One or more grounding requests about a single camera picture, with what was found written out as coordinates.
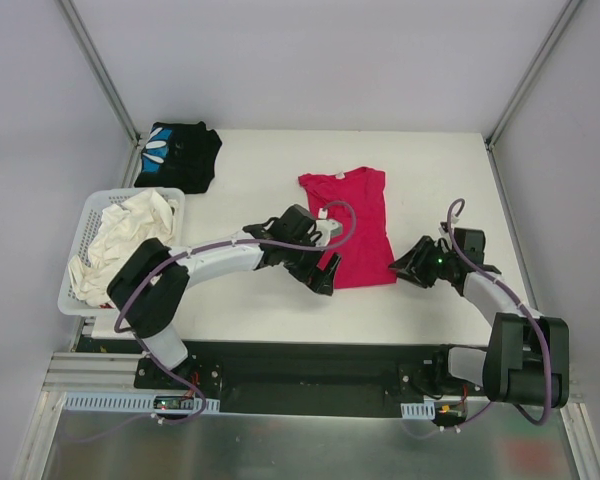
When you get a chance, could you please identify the pink t shirt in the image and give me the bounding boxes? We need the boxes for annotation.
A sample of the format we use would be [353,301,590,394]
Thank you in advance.
[298,167,396,289]

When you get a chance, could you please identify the black t shirt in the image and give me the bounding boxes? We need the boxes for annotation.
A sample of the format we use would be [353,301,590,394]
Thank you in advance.
[134,122,222,195]

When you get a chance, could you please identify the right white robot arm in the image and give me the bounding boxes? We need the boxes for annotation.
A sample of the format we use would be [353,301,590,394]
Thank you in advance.
[389,228,569,408]

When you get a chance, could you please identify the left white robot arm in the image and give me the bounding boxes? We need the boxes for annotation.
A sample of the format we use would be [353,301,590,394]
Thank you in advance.
[107,204,352,389]

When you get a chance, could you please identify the cream t shirt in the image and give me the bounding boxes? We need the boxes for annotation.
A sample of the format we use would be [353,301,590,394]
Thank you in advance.
[67,188,179,307]

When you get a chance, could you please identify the white plastic laundry basket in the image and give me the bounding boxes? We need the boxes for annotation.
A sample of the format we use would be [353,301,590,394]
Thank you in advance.
[57,187,186,316]

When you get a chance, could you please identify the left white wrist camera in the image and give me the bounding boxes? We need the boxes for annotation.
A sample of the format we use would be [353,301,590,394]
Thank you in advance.
[315,208,343,247]

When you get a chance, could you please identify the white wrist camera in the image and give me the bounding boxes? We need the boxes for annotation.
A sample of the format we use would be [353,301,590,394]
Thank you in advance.
[439,217,456,250]
[315,208,343,247]

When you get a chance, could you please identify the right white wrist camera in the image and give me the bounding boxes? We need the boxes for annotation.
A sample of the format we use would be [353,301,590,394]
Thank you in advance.
[439,217,456,250]

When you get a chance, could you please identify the right white cable duct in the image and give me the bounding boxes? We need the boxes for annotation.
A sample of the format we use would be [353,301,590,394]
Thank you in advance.
[400,401,436,421]

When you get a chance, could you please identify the white cable duct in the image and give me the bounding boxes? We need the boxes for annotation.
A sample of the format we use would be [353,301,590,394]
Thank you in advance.
[400,401,436,421]
[64,392,220,416]

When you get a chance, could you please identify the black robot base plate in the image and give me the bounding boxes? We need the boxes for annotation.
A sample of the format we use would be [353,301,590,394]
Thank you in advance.
[134,341,481,418]

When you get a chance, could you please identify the left aluminium frame post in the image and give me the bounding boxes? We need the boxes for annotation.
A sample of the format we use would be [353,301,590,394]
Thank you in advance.
[55,0,140,144]

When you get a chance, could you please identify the aluminium frame post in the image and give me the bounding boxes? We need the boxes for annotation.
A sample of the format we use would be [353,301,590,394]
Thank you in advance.
[485,0,586,152]
[55,0,140,144]

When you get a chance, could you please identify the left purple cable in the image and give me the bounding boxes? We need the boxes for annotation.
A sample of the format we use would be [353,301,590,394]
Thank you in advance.
[112,200,357,426]

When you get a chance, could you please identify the left white cable duct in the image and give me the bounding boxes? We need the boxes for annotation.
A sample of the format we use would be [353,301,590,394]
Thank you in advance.
[64,392,220,416]

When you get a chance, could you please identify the right aluminium frame post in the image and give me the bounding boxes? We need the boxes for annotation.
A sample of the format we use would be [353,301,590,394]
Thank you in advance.
[485,0,586,152]

